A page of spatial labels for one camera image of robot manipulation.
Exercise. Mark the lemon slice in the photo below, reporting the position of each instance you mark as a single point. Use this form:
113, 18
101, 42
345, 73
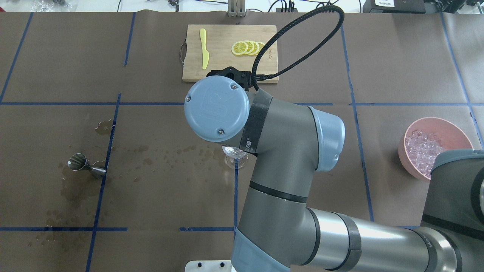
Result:
249, 48

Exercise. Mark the pink bowl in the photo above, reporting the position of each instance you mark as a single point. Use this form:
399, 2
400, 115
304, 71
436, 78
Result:
451, 135

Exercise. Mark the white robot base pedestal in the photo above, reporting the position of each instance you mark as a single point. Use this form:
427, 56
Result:
209, 266

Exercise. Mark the aluminium frame post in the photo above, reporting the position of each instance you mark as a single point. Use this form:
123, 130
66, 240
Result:
237, 8

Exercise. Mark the clear wine glass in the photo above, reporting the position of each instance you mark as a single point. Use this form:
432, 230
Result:
235, 158

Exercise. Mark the clear ice cubes pile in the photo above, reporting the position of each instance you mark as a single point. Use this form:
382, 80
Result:
423, 149

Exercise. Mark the yellow plastic knife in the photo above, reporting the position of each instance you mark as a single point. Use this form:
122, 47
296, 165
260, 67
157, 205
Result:
204, 51

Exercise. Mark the steel jigger cup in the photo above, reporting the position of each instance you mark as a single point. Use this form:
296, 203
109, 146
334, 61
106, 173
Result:
79, 162

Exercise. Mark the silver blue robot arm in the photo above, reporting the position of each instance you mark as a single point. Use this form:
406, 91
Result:
292, 142

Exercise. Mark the bamboo cutting board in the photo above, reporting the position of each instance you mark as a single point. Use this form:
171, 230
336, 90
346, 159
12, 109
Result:
219, 41

